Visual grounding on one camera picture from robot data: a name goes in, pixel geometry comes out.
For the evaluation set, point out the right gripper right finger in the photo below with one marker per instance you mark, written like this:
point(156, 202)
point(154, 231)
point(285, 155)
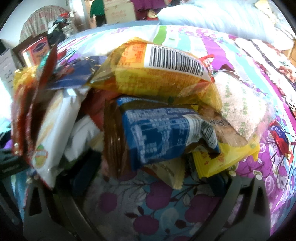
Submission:
point(242, 213)

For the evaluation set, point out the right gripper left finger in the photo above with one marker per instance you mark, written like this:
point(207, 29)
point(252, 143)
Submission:
point(55, 216)

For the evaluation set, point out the yellow orange barcode snack bag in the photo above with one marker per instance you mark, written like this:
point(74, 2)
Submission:
point(148, 70)

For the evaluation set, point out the yellow snack packet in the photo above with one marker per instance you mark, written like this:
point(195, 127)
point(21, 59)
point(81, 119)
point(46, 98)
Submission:
point(229, 156)

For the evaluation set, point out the colourful floral bed sheet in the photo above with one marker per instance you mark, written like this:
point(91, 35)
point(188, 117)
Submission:
point(165, 200)

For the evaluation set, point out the white snack packet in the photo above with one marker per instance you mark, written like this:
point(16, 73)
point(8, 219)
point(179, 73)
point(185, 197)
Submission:
point(54, 132)

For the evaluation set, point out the clear rice cracker bag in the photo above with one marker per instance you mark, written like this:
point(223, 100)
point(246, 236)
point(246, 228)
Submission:
point(246, 110)

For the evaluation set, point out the blue snack packet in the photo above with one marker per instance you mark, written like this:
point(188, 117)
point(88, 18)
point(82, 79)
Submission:
point(157, 132)

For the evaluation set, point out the dark red snack bag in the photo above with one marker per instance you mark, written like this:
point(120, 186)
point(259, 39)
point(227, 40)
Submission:
point(40, 100)

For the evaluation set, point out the white tall box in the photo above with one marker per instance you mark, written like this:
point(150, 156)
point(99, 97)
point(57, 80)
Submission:
point(8, 69)

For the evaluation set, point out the red orange cookie box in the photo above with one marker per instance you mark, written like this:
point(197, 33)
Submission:
point(35, 52)

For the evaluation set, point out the grey folded quilt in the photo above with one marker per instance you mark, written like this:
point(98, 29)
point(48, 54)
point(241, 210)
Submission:
point(260, 20)

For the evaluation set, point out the person in green sweater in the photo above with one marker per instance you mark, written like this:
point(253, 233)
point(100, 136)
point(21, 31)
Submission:
point(97, 12)

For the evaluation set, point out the cardboard boxes stack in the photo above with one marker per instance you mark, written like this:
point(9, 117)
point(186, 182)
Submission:
point(119, 11)

